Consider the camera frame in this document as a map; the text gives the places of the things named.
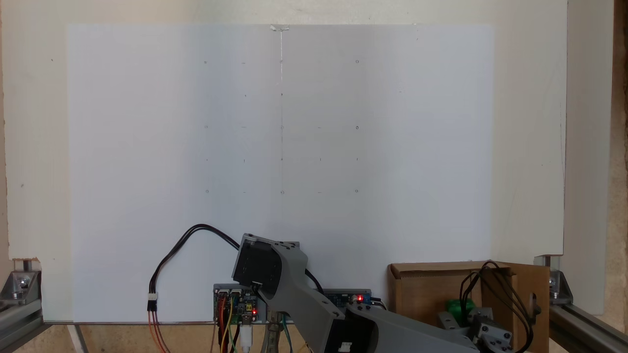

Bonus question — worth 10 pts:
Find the brown cardboard box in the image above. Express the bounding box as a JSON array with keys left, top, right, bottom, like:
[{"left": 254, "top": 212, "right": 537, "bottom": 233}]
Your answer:
[{"left": 388, "top": 260, "right": 551, "bottom": 353}]

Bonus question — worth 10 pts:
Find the white usb cable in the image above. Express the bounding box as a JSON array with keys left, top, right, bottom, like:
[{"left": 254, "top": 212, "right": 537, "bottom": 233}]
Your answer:
[{"left": 239, "top": 314, "right": 254, "bottom": 353}]

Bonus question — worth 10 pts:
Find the circuit board with jumper wires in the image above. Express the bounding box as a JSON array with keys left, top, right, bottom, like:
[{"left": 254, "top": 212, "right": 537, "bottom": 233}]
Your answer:
[{"left": 212, "top": 283, "right": 269, "bottom": 325}]

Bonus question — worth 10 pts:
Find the yellow jumper wire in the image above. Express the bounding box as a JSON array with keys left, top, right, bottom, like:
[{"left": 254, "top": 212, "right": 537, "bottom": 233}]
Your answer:
[{"left": 221, "top": 302, "right": 235, "bottom": 353}]

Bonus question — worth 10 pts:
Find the aluminium frame post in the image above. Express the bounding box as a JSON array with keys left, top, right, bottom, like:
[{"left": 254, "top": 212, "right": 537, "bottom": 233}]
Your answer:
[
  {"left": 0, "top": 294, "right": 50, "bottom": 353},
  {"left": 549, "top": 300, "right": 628, "bottom": 353}
]

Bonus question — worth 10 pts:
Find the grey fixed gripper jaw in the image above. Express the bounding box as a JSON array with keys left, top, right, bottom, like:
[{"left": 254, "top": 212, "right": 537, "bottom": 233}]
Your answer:
[{"left": 438, "top": 310, "right": 467, "bottom": 333}]

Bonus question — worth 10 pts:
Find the red orange wire pair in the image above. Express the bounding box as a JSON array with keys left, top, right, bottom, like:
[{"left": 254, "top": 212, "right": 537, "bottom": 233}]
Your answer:
[{"left": 147, "top": 293, "right": 227, "bottom": 353}]

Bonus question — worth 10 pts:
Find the black table cable pair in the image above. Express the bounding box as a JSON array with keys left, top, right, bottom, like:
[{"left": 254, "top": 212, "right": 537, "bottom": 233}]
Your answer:
[{"left": 147, "top": 224, "right": 242, "bottom": 312}]

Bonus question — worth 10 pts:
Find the metal corner bracket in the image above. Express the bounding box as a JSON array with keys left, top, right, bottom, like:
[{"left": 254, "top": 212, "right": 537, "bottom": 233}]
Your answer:
[
  {"left": 534, "top": 254, "right": 574, "bottom": 307},
  {"left": 0, "top": 259, "right": 43, "bottom": 305}
]

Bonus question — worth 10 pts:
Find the green die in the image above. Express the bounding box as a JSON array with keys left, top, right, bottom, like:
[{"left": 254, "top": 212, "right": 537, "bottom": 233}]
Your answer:
[{"left": 445, "top": 298, "right": 475, "bottom": 317}]

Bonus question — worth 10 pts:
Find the white paper sheet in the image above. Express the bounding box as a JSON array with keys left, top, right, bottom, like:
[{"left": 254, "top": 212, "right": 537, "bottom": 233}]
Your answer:
[{"left": 66, "top": 24, "right": 494, "bottom": 324}]

